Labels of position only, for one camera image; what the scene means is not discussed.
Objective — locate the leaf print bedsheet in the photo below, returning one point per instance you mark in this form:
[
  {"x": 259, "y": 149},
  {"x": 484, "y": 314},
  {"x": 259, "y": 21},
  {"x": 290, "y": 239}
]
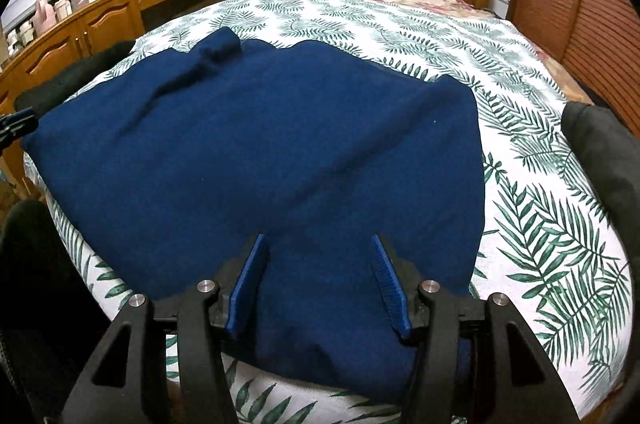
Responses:
[{"x": 530, "y": 204}]

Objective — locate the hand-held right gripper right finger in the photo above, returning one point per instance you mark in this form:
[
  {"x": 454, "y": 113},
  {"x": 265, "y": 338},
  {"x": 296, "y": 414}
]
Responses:
[{"x": 395, "y": 294}]

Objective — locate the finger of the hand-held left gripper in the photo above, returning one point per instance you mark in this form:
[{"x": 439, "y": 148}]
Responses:
[{"x": 17, "y": 124}]

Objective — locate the dark grey cloth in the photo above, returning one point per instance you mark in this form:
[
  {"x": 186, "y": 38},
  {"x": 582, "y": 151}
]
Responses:
[{"x": 600, "y": 154}]

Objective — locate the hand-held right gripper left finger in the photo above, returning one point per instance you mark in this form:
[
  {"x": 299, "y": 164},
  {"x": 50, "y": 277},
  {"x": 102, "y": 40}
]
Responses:
[{"x": 245, "y": 294}]

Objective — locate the navy blue coat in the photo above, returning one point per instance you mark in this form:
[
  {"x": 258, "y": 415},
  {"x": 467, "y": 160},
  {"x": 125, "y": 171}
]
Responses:
[{"x": 250, "y": 144}]

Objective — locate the black cloth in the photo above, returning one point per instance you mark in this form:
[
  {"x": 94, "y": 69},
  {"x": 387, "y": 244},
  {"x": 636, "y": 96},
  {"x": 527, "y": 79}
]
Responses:
[{"x": 85, "y": 71}]

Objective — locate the wooden desk cabinet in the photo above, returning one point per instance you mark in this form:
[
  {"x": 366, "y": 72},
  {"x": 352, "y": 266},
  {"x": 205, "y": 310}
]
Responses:
[{"x": 105, "y": 24}]

